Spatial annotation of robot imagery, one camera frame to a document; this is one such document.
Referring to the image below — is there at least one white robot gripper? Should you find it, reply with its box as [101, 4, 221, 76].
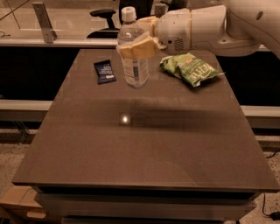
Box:
[116, 8, 192, 60]

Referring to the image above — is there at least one clear plastic water bottle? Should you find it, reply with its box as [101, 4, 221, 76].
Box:
[117, 6, 149, 88]

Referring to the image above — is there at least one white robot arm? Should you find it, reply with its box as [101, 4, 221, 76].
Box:
[116, 0, 280, 59]

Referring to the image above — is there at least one blue rxbar wrapper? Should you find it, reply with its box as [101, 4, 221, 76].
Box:
[94, 59, 116, 85]

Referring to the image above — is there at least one black office chair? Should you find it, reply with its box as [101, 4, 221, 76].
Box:
[86, 0, 187, 39]

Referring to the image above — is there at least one green kettle chips bag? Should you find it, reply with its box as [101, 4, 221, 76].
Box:
[159, 53, 222, 88]

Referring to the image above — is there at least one cardboard box under table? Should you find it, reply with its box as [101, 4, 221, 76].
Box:
[0, 186, 47, 221]

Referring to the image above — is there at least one middle metal glass bracket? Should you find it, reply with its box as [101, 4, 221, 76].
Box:
[154, 3, 165, 18]

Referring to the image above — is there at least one metal glass bracket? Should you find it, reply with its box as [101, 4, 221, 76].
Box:
[32, 2, 57, 44]
[154, 3, 165, 18]

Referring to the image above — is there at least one left metal glass bracket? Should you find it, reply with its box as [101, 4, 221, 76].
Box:
[32, 2, 57, 44]

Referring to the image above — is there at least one black cable on floor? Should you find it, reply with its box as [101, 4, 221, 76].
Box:
[261, 150, 280, 221]

